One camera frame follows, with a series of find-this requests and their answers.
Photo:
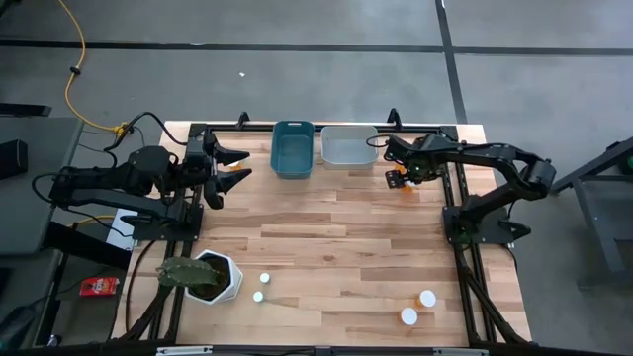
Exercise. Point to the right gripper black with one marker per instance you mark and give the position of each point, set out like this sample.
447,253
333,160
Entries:
420,158

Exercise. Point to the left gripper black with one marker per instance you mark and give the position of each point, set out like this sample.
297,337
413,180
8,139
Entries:
210,190

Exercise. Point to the orange medicine bottle white cap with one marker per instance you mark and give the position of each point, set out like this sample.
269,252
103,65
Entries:
409,316
427,298
408,187

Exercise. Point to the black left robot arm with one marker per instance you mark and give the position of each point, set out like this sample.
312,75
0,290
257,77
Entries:
143,165

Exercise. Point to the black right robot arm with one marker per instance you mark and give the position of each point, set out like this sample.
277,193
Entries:
494,158

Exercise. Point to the white plastic bin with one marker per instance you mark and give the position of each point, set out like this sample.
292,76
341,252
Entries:
348,148

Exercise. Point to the teal plastic bin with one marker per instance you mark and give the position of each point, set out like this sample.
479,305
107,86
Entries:
292,148

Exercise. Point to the blue medicine bottle red pills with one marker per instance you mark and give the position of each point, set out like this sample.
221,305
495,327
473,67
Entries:
264,278

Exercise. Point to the white hexagonal plant pot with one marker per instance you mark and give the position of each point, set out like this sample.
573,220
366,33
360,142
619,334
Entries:
232,277

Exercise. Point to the small white ball lower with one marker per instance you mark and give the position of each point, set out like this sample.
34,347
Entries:
258,296

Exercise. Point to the black floor beam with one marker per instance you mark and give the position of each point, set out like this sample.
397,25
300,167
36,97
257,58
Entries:
84,244

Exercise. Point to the red packet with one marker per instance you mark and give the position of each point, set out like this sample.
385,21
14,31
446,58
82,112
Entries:
99,287

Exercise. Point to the grey side table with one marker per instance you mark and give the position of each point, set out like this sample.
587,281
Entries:
29,212

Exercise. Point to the black flat bar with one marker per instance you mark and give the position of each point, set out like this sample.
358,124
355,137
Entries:
25,110

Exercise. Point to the black box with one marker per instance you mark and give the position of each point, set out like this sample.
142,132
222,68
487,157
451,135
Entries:
12,158

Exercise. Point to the green round object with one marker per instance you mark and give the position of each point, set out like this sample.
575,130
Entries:
629,164

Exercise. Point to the dark grey bag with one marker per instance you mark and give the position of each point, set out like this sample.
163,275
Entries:
15,326

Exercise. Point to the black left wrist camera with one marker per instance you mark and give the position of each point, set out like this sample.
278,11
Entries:
196,155

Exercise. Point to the black aluminium table frame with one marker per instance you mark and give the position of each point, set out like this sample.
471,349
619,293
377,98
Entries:
257,129

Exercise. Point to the black frame bracket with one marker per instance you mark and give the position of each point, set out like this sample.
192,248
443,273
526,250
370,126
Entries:
242,119
394,117

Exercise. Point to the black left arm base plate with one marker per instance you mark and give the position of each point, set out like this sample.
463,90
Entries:
168,231

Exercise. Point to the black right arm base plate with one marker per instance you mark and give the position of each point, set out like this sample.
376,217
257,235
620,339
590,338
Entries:
497,233

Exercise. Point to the silver metal bracket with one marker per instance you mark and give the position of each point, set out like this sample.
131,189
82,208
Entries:
460,352
183,350

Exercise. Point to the dark grey metal table frame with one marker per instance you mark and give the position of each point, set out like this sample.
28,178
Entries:
596,217

